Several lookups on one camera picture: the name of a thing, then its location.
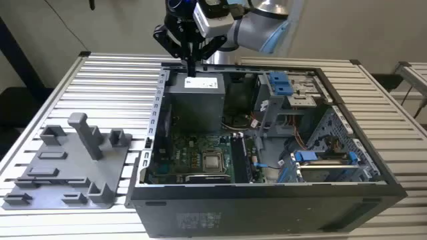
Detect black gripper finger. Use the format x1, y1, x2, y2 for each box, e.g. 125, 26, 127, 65
152, 23, 192, 77
191, 34, 228, 77

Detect gray power supply unit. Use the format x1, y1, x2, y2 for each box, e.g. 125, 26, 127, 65
164, 72, 227, 133

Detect blue disk carrier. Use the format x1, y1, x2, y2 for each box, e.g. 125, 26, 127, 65
268, 71, 295, 96

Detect black cooler fan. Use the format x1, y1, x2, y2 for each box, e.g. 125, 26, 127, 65
221, 112, 252, 131

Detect metal drive cage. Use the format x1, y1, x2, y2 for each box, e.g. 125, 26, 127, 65
255, 71, 330, 137

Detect green motherboard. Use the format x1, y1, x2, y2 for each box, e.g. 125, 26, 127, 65
148, 132, 268, 185

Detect silver CPU in socket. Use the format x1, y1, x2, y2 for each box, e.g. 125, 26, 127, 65
199, 148, 227, 174

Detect black graphics card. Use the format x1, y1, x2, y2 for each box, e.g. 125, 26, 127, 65
184, 173, 232, 185

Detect black box beside table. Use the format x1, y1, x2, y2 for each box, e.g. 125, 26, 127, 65
370, 73, 404, 91

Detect hard disk in blue carrier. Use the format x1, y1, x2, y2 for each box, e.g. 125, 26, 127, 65
277, 149, 371, 183

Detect gray plastic parts rack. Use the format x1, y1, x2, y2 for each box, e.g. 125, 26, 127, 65
0, 112, 135, 211

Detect metal side table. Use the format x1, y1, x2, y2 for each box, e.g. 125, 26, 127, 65
388, 61, 427, 118

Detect black open PC case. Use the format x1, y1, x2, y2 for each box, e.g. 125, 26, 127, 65
124, 61, 408, 238

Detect thin wall wire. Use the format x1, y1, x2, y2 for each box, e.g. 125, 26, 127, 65
49, 0, 89, 53

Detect orange wires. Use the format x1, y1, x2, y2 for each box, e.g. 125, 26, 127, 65
288, 114, 305, 149

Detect dark furniture frame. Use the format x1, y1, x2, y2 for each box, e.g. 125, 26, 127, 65
0, 16, 56, 161

